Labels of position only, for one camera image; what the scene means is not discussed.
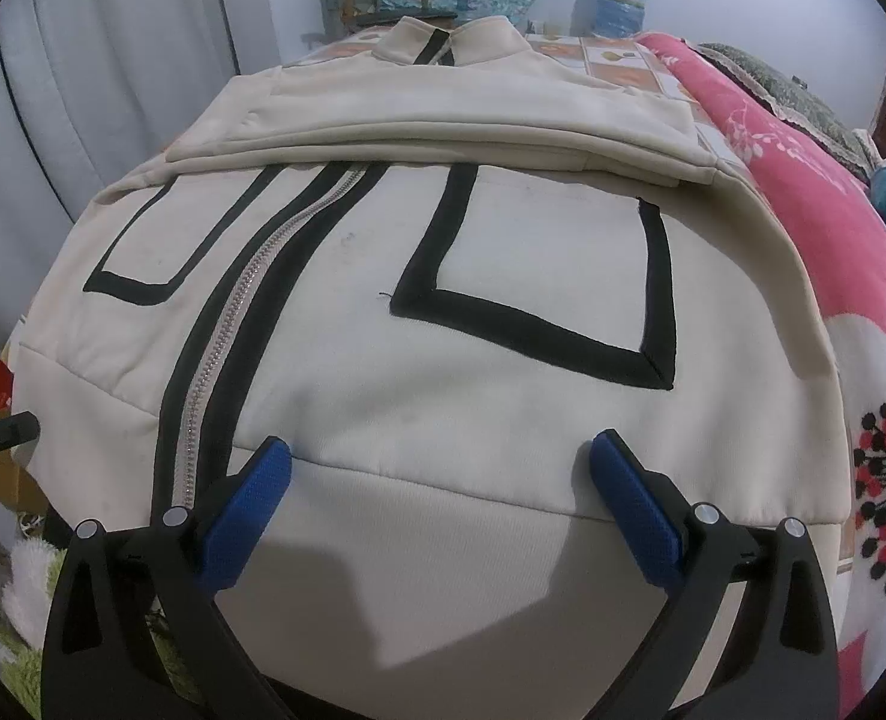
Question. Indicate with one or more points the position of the brown paper bag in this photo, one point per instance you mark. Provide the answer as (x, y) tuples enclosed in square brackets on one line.
[(8, 480)]

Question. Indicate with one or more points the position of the green fluffy cloth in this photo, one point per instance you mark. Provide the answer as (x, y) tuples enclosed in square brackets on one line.
[(8, 660)]

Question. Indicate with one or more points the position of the grey-green pillow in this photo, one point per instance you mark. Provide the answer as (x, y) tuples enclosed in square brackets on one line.
[(787, 105)]

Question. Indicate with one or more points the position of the white fluffy cloth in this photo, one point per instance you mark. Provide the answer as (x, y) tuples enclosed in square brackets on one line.
[(30, 585)]

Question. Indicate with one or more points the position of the pink floral blanket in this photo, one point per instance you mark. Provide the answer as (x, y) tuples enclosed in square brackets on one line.
[(810, 240)]

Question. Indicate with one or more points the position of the cream zip jacket black trim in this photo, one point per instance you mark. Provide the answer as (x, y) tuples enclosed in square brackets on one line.
[(413, 390)]

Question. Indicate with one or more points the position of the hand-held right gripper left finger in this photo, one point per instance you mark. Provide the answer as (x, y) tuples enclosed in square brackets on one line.
[(246, 510)]

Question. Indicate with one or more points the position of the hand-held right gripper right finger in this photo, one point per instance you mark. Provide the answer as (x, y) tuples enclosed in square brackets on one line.
[(638, 510)]

